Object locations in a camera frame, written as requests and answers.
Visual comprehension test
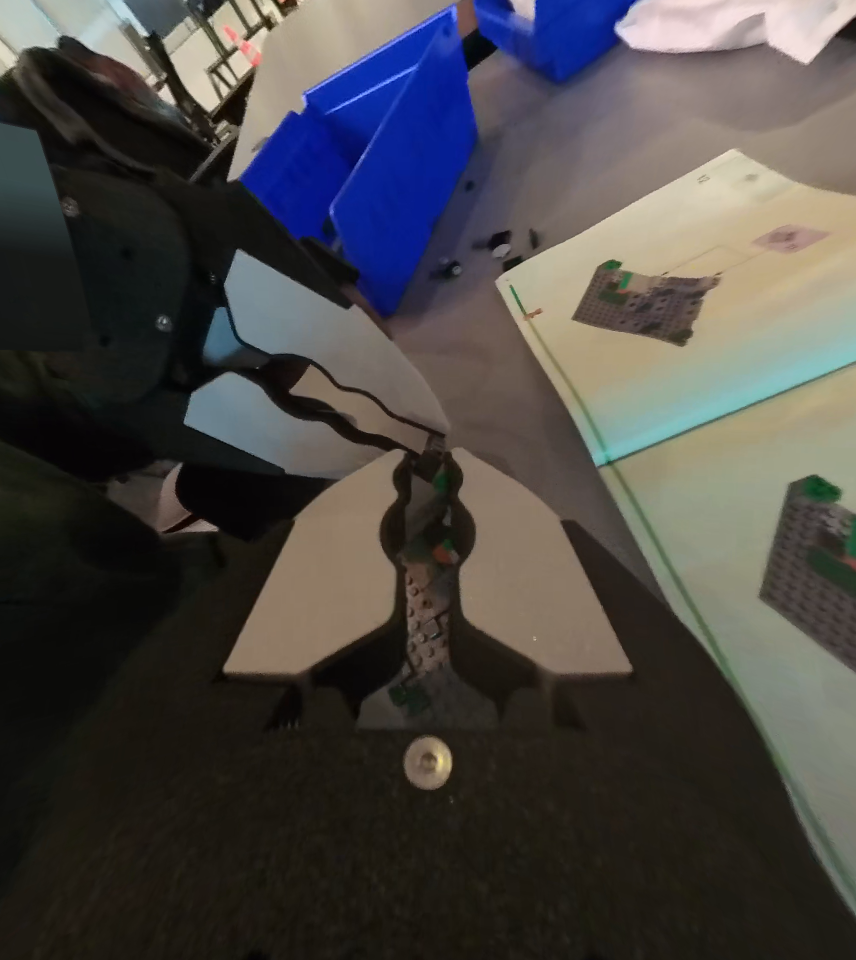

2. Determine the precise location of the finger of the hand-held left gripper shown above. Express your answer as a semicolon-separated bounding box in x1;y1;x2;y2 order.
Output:
203;249;450;440
182;369;404;481

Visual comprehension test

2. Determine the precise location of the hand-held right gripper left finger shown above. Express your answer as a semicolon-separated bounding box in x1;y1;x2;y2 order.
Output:
221;448;410;684

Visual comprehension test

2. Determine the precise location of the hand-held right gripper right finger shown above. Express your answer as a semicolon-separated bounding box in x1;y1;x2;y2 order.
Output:
449;448;635;681

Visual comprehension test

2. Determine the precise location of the grey toy brick build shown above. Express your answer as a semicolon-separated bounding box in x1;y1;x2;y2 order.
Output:
356;457;500;729

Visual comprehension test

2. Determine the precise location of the blue plastic bin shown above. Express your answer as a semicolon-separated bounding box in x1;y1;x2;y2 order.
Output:
473;0;643;84
240;7;482;316

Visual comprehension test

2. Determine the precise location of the open instruction booklet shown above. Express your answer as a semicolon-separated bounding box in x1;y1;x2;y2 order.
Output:
495;148;856;960

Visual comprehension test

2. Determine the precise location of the white plastic bag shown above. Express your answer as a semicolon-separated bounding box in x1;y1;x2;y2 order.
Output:
614;0;856;65

